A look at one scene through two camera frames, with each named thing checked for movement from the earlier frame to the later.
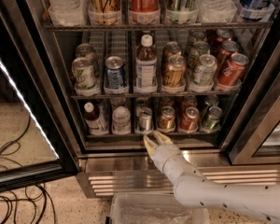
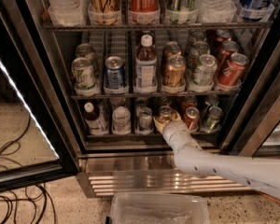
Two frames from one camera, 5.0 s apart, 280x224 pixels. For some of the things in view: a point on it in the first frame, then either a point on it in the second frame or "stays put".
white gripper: (164, 156) to (172, 131)
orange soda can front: (166, 119) stays put
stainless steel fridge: (117, 63) stays put
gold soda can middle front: (175, 74) stays put
